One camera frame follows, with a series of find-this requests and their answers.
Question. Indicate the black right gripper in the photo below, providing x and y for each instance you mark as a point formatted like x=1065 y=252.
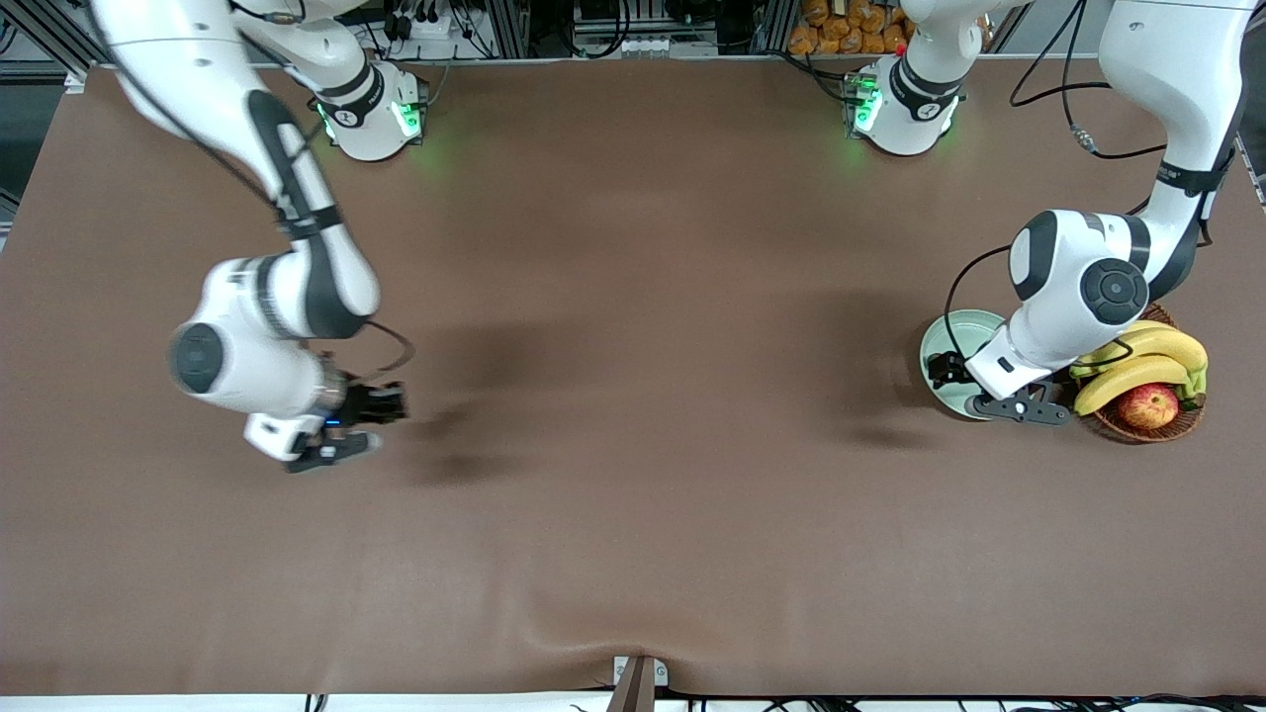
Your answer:
x=364 y=403

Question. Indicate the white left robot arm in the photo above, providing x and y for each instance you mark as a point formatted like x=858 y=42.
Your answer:
x=1068 y=297

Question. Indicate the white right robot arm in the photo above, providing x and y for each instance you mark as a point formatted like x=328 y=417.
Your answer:
x=188 y=59

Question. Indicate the pale green round plate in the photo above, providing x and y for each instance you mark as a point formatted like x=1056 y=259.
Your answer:
x=974 y=331

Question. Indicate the brown wicker basket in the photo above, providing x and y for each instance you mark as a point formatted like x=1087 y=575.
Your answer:
x=1128 y=430

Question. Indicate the yellow banana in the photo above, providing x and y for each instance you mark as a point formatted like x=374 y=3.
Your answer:
x=1172 y=346
x=1137 y=381

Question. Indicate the red apple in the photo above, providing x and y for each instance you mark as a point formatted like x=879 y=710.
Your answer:
x=1147 y=407

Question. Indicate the brown table mat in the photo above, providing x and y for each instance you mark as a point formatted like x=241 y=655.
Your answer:
x=633 y=297

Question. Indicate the bag of orange fruit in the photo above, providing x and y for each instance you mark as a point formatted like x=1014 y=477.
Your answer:
x=841 y=30

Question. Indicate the white power strip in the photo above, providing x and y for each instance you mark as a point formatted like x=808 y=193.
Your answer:
x=425 y=28

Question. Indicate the metal table clamp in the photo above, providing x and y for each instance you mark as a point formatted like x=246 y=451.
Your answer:
x=638 y=687

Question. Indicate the white connector block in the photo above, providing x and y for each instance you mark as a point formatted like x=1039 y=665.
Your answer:
x=643 y=45

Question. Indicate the aluminium frame post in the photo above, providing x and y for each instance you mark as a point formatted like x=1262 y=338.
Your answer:
x=509 y=28
x=771 y=25

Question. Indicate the aluminium frame strut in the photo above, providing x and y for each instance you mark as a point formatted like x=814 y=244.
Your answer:
x=49 y=44

